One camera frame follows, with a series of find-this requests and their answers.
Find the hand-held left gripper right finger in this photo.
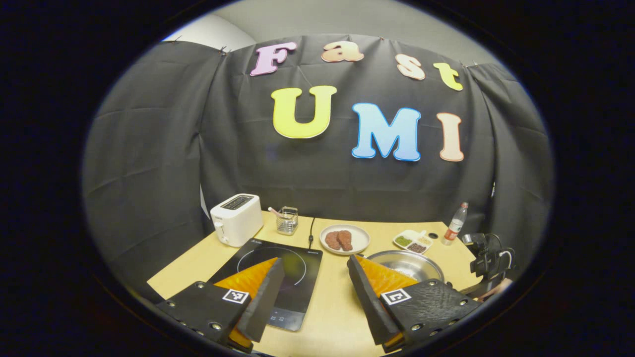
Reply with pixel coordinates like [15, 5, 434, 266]
[347, 254, 482, 354]

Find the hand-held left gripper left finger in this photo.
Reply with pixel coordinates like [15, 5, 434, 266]
[155, 257, 286, 354]

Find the steel pot black handle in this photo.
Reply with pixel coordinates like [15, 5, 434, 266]
[366, 249, 445, 284]

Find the black induction cooktop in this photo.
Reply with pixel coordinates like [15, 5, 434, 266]
[207, 238, 323, 332]

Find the plastic bottle red label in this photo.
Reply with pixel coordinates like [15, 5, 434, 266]
[442, 202, 469, 246]

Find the white round plate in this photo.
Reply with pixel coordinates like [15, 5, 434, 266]
[320, 224, 371, 255]

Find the white divided dish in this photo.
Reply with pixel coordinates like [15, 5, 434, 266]
[393, 229, 434, 254]

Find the white toaster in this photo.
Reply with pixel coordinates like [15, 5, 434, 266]
[210, 193, 264, 247]

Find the metal wire basket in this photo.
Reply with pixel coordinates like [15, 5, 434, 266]
[276, 206, 299, 236]

